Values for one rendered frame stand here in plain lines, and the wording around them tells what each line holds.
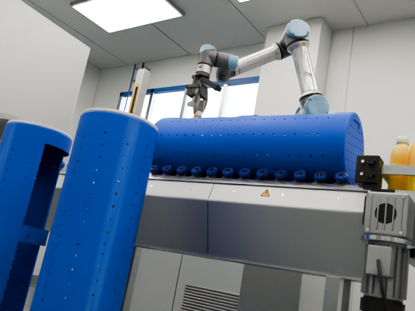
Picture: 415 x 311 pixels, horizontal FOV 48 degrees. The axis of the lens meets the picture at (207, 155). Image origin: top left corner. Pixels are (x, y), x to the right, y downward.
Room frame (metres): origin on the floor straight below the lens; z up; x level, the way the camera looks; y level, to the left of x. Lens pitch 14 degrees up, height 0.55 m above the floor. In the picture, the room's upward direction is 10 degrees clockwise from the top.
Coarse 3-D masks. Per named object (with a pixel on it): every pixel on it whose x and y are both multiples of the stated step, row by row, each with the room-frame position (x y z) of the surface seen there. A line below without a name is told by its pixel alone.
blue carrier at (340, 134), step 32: (160, 128) 1.98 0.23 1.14; (192, 128) 1.88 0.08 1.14; (224, 128) 1.80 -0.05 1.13; (256, 128) 1.72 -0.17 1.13; (288, 128) 1.64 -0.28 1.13; (320, 128) 1.58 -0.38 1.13; (352, 128) 1.59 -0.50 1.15; (160, 160) 1.99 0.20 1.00; (192, 160) 1.90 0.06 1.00; (224, 160) 1.81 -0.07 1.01; (256, 160) 1.73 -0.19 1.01; (288, 160) 1.65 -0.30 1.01; (320, 160) 1.59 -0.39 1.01; (352, 160) 1.62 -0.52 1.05
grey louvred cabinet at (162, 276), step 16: (144, 256) 4.19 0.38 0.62; (160, 256) 4.08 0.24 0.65; (176, 256) 3.98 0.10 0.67; (192, 256) 3.88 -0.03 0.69; (144, 272) 4.17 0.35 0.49; (160, 272) 4.06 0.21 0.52; (176, 272) 3.96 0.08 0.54; (192, 272) 3.86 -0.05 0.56; (208, 272) 3.77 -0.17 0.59; (224, 272) 3.68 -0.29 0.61; (240, 272) 3.59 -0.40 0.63; (144, 288) 4.15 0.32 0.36; (160, 288) 4.04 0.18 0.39; (176, 288) 3.96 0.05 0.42; (192, 288) 3.83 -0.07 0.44; (208, 288) 3.74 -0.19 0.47; (224, 288) 3.66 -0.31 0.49; (144, 304) 4.13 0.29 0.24; (160, 304) 4.02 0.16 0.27; (176, 304) 3.92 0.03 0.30; (192, 304) 3.82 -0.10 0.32; (208, 304) 3.73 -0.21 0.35; (224, 304) 3.64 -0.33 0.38
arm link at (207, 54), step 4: (204, 44) 2.08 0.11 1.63; (208, 44) 2.08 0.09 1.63; (204, 48) 2.08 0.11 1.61; (208, 48) 2.07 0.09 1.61; (212, 48) 2.08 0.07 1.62; (200, 52) 2.09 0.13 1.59; (204, 52) 2.08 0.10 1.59; (208, 52) 2.07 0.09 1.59; (212, 52) 2.08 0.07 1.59; (216, 52) 2.08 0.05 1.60; (200, 56) 2.09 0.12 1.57; (204, 56) 2.08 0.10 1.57; (208, 56) 2.08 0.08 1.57; (212, 56) 2.08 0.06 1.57; (200, 60) 2.08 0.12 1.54; (204, 60) 2.07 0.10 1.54; (208, 60) 2.08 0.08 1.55; (212, 60) 2.08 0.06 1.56; (208, 64) 2.08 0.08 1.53; (212, 64) 2.10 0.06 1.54
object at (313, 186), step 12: (168, 180) 1.94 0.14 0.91; (180, 180) 1.90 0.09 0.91; (192, 180) 1.87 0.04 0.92; (204, 180) 1.84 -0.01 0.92; (216, 180) 1.82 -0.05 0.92; (228, 180) 1.79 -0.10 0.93; (240, 180) 1.76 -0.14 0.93; (252, 180) 1.74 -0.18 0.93; (264, 180) 1.71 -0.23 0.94; (276, 180) 1.69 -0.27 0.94; (300, 180) 1.64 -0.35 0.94; (324, 180) 1.60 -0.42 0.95
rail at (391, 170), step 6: (384, 168) 1.38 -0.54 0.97; (390, 168) 1.37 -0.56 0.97; (396, 168) 1.36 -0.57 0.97; (402, 168) 1.35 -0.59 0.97; (408, 168) 1.34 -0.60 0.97; (414, 168) 1.34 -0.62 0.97; (384, 174) 1.38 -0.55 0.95; (390, 174) 1.37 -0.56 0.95; (396, 174) 1.36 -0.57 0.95; (402, 174) 1.35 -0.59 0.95; (408, 174) 1.34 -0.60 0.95; (414, 174) 1.33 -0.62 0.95
